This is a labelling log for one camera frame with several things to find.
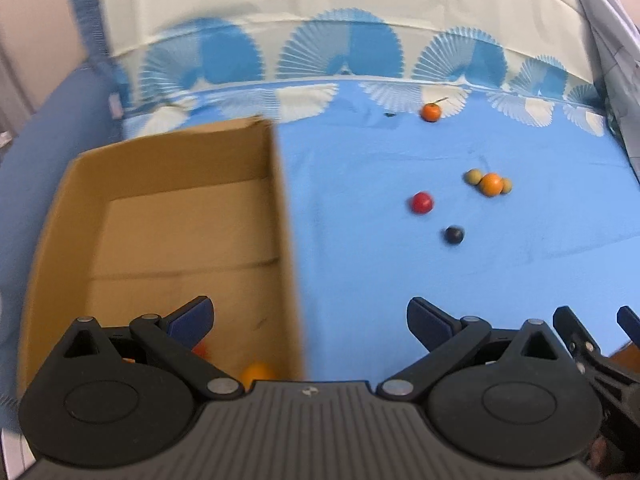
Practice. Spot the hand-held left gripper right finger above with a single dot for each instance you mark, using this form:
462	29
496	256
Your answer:
427	322

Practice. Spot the small yellow-green fruit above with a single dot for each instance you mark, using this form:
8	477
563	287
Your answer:
471	176
507	186

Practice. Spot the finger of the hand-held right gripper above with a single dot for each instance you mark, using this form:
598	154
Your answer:
631	325
575	335

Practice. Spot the orange with long stem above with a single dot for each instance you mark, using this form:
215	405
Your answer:
431	112

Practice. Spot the cardboard box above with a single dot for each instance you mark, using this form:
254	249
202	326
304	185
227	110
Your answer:
175	235

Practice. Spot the small orange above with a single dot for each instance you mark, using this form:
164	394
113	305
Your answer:
491	184
257	374

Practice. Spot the small red fruit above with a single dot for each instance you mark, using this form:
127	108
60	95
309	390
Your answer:
422	203

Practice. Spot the fan print blue sheet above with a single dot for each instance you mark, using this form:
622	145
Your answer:
375	260

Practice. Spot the dark round berry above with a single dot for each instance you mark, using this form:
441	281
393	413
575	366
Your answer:
454	235

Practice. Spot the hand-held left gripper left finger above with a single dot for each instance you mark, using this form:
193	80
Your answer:
192	319

